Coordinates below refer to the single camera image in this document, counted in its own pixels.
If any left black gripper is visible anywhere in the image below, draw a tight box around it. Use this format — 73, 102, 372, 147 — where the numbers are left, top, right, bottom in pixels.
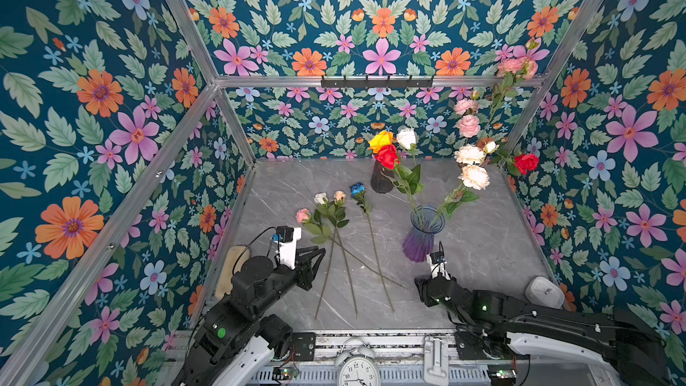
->
254, 243, 330, 321

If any purple glass vase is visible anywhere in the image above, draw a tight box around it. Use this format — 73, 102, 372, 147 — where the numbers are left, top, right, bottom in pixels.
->
402, 206, 446, 263

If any large red rose stem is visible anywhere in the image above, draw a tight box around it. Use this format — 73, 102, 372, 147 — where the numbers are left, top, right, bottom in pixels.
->
374, 144, 423, 210

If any cream rose flower bunch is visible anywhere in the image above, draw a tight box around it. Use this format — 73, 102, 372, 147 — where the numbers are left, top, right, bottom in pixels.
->
438, 137, 498, 220

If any orange rose flower stem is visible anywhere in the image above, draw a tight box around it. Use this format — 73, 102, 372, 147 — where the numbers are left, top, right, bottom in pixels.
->
368, 130, 394, 155

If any white rosebud flower stem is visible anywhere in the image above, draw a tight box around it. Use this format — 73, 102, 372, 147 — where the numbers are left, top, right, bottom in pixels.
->
396, 128, 417, 165

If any red rose flower stem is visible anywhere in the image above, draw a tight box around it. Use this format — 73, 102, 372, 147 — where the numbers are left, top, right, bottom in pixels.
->
488, 146, 540, 177

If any pink carnation flower stem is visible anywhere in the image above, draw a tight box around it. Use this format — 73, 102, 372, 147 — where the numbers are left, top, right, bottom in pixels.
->
454, 92, 481, 139

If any pink bud flower stem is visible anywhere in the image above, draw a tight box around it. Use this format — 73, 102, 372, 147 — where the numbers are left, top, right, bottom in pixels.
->
487, 38, 550, 129

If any clear ribbed glass vase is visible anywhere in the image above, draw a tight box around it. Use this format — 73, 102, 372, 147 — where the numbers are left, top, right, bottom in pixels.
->
455, 144, 489, 167

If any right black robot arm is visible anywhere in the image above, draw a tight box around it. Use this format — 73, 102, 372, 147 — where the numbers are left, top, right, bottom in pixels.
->
414, 274, 670, 385

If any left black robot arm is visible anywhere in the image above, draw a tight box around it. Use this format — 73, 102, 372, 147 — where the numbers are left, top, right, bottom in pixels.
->
171, 247, 326, 385

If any dark maroon glass vase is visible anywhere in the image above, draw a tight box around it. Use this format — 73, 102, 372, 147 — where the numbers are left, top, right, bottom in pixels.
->
371, 160, 395, 194

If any white round device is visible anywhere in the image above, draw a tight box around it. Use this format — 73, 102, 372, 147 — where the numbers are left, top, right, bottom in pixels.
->
525, 276, 565, 309

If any white alarm clock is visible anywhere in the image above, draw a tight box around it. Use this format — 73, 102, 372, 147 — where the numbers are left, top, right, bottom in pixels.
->
334, 345, 382, 386

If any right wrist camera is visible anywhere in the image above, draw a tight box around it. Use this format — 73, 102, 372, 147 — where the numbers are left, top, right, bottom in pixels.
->
426, 250, 450, 280

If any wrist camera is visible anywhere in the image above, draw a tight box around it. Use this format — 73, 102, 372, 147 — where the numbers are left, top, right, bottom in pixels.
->
273, 226, 302, 270
426, 250, 450, 280

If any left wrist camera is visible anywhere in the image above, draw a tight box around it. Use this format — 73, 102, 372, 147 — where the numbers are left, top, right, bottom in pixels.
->
273, 226, 302, 270

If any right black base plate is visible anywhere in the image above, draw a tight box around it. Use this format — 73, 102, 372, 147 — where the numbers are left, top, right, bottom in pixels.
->
454, 329, 499, 360

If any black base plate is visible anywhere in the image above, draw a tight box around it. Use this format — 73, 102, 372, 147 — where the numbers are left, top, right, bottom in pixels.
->
286, 332, 317, 362
454, 329, 499, 360

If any white clamp bracket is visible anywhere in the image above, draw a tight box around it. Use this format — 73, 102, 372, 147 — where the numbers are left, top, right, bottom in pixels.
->
423, 336, 449, 386

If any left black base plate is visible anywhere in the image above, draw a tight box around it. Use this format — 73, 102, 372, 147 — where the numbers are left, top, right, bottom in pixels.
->
286, 332, 317, 362

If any black hook rail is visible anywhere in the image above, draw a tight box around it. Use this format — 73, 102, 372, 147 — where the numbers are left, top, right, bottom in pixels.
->
320, 75, 434, 89

